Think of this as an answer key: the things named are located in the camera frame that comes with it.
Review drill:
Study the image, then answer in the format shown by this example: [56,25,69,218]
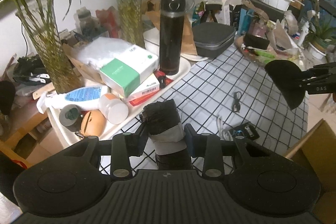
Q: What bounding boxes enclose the middle bamboo glass vase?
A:
[117,0,145,48]

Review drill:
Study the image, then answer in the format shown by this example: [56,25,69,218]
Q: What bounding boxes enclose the white charger with cable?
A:
[217,116,233,141]

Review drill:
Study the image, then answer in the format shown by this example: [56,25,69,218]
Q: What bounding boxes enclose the black white checkered tablecloth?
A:
[99,43,309,175]

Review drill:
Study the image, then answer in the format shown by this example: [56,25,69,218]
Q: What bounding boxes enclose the white potted plant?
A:
[305,23,335,53]

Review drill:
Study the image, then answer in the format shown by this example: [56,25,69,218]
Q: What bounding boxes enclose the green white tissue box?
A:
[99,44,160,98]

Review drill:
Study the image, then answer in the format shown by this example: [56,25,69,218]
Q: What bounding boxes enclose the left bamboo glass vase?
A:
[16,1,82,94]

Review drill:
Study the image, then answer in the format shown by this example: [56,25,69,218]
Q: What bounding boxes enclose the brown leather pouch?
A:
[80,110,106,137]

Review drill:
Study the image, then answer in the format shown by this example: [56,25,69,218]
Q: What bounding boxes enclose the small black packet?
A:
[228,122,260,140]

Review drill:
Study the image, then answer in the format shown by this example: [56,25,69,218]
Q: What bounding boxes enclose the black thermos bottle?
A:
[159,0,186,75]

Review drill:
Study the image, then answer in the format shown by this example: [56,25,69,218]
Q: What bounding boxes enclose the dark grey zipper case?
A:
[192,22,236,59]

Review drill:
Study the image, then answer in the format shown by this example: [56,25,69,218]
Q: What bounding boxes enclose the wicker basket with snacks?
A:
[234,34,277,67]

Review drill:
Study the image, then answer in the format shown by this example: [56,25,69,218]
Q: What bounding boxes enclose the white orange pill bottle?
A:
[99,93,129,124]

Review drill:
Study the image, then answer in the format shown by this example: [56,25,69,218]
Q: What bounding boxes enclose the cardboard box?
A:
[284,119,336,223]

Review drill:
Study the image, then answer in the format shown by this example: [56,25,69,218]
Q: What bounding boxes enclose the white plastic tray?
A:
[47,58,192,146]

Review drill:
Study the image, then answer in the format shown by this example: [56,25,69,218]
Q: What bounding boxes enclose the bamboo glass vase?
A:
[117,0,145,48]
[16,1,82,94]

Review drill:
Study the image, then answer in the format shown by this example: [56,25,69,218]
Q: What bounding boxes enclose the grey tape roll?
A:
[59,105,84,132]

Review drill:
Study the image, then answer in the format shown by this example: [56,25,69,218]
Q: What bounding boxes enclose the black coiled cable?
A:
[232,90,243,113]

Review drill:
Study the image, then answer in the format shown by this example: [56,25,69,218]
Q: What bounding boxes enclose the black taped soft roll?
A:
[140,100,193,170]

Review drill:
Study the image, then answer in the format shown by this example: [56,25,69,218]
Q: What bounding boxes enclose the white spray bottle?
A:
[37,85,109,114]

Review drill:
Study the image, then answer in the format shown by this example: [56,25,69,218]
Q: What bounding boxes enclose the white red flat box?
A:
[123,73,159,102]

